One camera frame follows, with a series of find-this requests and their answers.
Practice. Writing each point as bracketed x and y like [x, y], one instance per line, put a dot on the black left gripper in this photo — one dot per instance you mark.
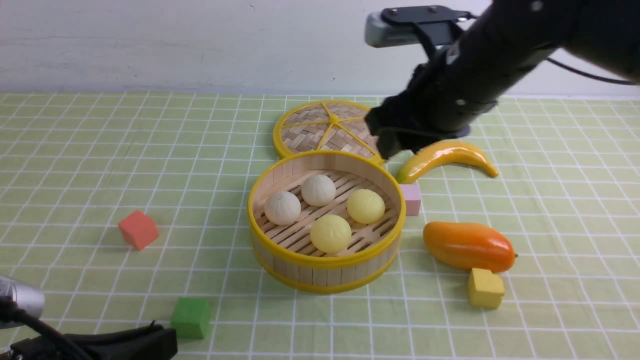
[151, 342]

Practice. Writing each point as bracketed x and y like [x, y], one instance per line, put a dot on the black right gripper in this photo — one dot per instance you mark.
[444, 96]

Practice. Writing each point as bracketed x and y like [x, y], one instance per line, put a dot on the yellow bun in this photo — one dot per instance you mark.
[365, 206]
[331, 234]

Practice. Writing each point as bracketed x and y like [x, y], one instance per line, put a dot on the white bun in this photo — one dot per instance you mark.
[282, 208]
[318, 190]

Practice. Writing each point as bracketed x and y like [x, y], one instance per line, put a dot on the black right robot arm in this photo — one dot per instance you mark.
[518, 35]

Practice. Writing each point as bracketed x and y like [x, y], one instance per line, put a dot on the woven bamboo steamer lid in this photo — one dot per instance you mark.
[336, 125]

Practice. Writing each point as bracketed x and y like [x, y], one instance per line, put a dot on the bamboo steamer tray yellow rim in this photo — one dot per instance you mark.
[287, 253]

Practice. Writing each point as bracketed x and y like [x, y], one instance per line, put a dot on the green foam cube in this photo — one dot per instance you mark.
[191, 317]

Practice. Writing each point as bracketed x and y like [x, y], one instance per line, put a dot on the yellow plastic banana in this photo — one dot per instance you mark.
[444, 153]

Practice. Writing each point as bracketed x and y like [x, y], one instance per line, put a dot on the pink foam cube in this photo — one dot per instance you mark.
[412, 198]

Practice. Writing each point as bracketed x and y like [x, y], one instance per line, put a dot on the red foam cube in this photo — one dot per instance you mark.
[138, 230]

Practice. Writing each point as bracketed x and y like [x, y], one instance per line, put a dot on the orange plastic mango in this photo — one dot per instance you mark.
[467, 245]

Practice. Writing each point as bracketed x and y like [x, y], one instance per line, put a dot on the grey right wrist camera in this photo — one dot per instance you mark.
[433, 27]

